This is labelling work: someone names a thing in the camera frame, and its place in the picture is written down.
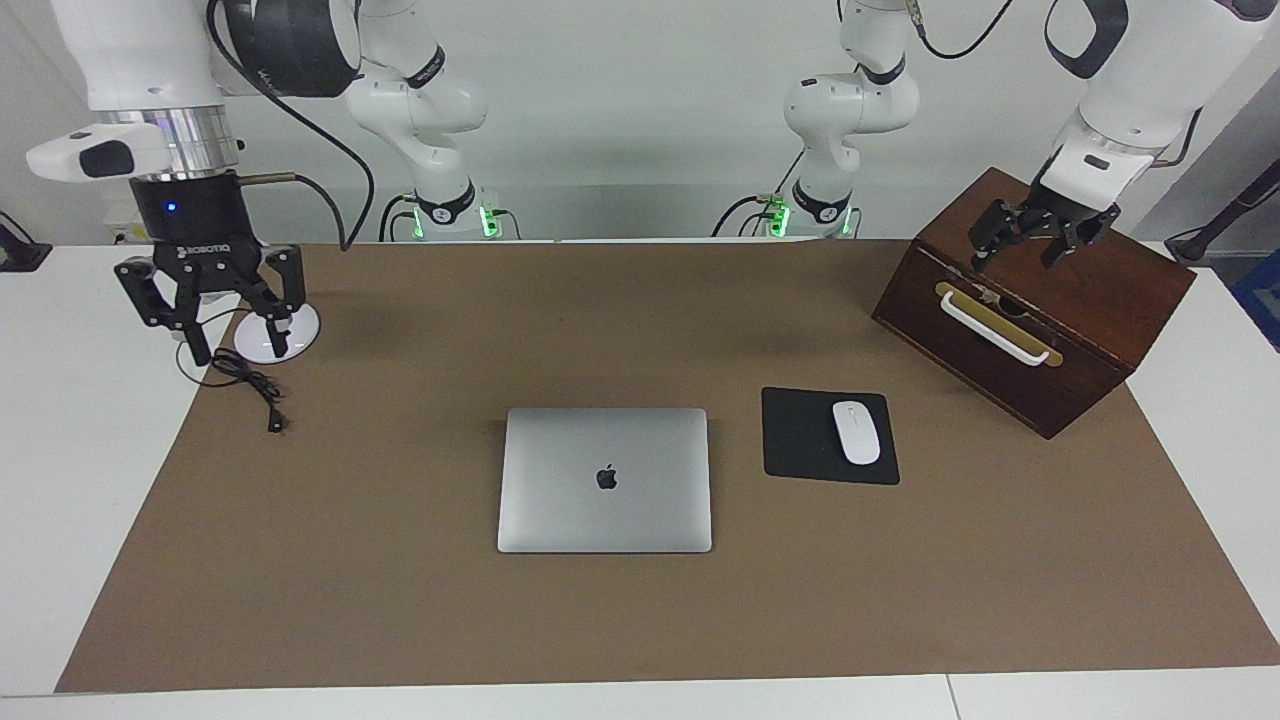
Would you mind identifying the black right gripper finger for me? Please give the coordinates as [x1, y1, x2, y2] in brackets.
[240, 245, 306, 361]
[115, 255, 213, 367]

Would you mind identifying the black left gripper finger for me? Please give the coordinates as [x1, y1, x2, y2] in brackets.
[968, 202, 1031, 273]
[1042, 205, 1121, 269]

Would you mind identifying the silver laptop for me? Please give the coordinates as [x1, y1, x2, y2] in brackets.
[497, 407, 714, 554]

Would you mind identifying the dark brown wooden box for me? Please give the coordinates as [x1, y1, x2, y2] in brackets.
[871, 167, 1198, 441]

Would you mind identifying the black tripod leg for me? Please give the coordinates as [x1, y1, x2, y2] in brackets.
[1165, 160, 1280, 263]

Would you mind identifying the black stand foot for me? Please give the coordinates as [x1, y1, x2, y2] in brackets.
[0, 212, 52, 273]

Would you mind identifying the blue crate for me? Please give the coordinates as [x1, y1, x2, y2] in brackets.
[1230, 250, 1280, 353]

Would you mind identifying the white computer mouse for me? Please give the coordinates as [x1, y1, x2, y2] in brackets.
[832, 400, 882, 467]

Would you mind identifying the black mouse pad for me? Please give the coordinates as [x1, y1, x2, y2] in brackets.
[762, 387, 901, 486]

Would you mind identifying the brown table mat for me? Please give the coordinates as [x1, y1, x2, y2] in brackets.
[55, 240, 1280, 694]

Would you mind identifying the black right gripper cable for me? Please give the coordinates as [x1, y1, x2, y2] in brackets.
[207, 0, 377, 251]

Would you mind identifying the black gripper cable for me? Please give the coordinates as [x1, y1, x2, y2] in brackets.
[207, 0, 377, 251]
[905, 0, 1016, 61]

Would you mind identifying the black lamp power cable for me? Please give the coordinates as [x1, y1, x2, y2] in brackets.
[177, 315, 291, 433]

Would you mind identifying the white box handle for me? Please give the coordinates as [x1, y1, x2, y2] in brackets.
[940, 290, 1051, 367]

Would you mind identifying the black right arm base cable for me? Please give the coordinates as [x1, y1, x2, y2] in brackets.
[378, 195, 421, 242]

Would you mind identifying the black arm base cable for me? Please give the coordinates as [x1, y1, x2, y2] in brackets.
[378, 195, 421, 242]
[712, 150, 806, 238]

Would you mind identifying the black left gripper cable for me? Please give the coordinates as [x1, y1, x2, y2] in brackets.
[905, 0, 1016, 61]

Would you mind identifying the black left arm base cable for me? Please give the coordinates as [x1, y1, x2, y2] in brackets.
[712, 150, 806, 238]

